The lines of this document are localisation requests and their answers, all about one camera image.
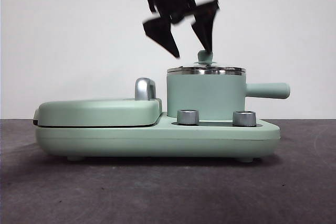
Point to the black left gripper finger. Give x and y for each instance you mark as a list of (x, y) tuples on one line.
[(207, 22), (162, 35)]

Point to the glass pot lid green knob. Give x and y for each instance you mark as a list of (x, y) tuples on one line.
[(204, 70)]

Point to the mint green griddle lid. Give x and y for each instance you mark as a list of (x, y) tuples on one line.
[(92, 111)]

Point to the silver control knob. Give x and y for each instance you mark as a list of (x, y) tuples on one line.
[(187, 117), (244, 118)]

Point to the mint green breakfast machine base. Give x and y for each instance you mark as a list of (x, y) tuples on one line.
[(157, 140)]

